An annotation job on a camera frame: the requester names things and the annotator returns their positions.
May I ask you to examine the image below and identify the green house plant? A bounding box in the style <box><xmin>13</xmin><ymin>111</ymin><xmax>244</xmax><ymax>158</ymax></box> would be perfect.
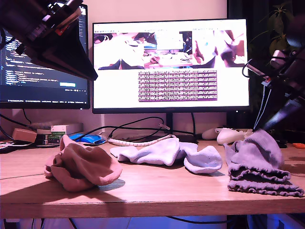
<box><xmin>247</xmin><ymin>0</ymin><xmax>305</xmax><ymax>136</ymax></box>

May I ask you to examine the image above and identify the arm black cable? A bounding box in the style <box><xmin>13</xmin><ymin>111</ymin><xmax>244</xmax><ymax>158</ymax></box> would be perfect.
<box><xmin>242</xmin><ymin>59</ymin><xmax>253</xmax><ymax>78</ymax></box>

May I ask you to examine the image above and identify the black monitor cable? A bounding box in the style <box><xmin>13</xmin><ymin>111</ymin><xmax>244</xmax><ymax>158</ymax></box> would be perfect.
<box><xmin>190</xmin><ymin>112</ymin><xmax>197</xmax><ymax>136</ymax></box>

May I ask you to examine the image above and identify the black thin wall cable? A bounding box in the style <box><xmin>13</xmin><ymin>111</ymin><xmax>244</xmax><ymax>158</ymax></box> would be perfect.
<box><xmin>0</xmin><ymin>109</ymin><xmax>32</xmax><ymax>141</ymax></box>

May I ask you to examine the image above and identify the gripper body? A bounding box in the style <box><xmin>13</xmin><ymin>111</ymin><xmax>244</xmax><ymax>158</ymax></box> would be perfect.
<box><xmin>245</xmin><ymin>59</ymin><xmax>305</xmax><ymax>98</ymax></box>
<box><xmin>15</xmin><ymin>0</ymin><xmax>83</xmax><ymax>56</ymax></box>

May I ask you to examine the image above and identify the small brown cardboard box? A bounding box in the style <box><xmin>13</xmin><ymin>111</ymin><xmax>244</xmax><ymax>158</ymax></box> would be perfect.
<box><xmin>11</xmin><ymin>128</ymin><xmax>38</xmax><ymax>144</ymax></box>

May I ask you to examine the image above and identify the green printed small box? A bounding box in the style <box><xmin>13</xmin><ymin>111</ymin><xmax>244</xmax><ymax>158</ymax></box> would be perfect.
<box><xmin>35</xmin><ymin>135</ymin><xmax>61</xmax><ymax>146</ymax></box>

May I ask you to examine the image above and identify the black cable under table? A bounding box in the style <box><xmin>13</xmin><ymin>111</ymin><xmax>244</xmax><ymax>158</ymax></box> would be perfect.
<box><xmin>166</xmin><ymin>216</ymin><xmax>228</xmax><ymax>225</ymax></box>

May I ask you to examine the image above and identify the white sock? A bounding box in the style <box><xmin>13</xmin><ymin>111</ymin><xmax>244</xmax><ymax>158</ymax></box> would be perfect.
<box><xmin>183</xmin><ymin>145</ymin><xmax>224</xmax><ymax>174</ymax></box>
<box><xmin>110</xmin><ymin>137</ymin><xmax>198</xmax><ymax>167</ymax></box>

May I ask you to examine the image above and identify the black monitor stand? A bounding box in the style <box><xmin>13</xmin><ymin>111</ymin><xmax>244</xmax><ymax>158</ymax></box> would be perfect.
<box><xmin>152</xmin><ymin>112</ymin><xmax>199</xmax><ymax>145</ymax></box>

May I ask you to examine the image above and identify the white spiral cable wrap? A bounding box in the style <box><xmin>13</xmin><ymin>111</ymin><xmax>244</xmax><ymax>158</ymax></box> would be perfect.
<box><xmin>108</xmin><ymin>134</ymin><xmax>178</xmax><ymax>147</ymax></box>

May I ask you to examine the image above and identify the grey frilly-cuff sock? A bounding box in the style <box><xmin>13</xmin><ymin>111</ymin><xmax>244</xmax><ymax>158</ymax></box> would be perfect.
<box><xmin>230</xmin><ymin>129</ymin><xmax>293</xmax><ymax>184</ymax></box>
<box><xmin>224</xmin><ymin>140</ymin><xmax>305</xmax><ymax>198</ymax></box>

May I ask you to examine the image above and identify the black looped desk cable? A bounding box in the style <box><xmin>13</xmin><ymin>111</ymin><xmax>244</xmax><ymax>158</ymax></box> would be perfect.
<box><xmin>66</xmin><ymin>116</ymin><xmax>198</xmax><ymax>144</ymax></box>

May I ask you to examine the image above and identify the bright white computer monitor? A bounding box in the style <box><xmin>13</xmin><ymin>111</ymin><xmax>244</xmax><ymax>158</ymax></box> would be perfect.
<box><xmin>91</xmin><ymin>18</ymin><xmax>251</xmax><ymax>115</ymax></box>

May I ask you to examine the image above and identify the blue plastic packet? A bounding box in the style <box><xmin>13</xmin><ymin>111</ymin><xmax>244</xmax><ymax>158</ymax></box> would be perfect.
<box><xmin>68</xmin><ymin>134</ymin><xmax>107</xmax><ymax>145</ymax></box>

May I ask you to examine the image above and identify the black flat device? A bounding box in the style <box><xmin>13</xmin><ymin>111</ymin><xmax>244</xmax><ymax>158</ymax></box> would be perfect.
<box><xmin>0</xmin><ymin>140</ymin><xmax>36</xmax><ymax>154</ymax></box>

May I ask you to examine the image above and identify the pink sock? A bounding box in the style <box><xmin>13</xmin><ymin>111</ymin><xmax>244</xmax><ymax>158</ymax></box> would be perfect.
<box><xmin>57</xmin><ymin>134</ymin><xmax>122</xmax><ymax>186</ymax></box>
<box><xmin>42</xmin><ymin>152</ymin><xmax>95</xmax><ymax>193</ymax></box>

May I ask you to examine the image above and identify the white box green label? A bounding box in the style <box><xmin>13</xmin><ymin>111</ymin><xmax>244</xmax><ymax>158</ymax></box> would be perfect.
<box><xmin>50</xmin><ymin>123</ymin><xmax>84</xmax><ymax>136</ymax></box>

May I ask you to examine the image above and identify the white game controller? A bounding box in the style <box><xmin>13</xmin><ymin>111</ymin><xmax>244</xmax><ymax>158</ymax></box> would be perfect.
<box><xmin>202</xmin><ymin>127</ymin><xmax>254</xmax><ymax>145</ymax></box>

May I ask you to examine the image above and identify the dark code computer monitor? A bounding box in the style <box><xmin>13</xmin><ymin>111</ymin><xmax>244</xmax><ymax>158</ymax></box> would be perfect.
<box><xmin>0</xmin><ymin>3</ymin><xmax>91</xmax><ymax>110</ymax></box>

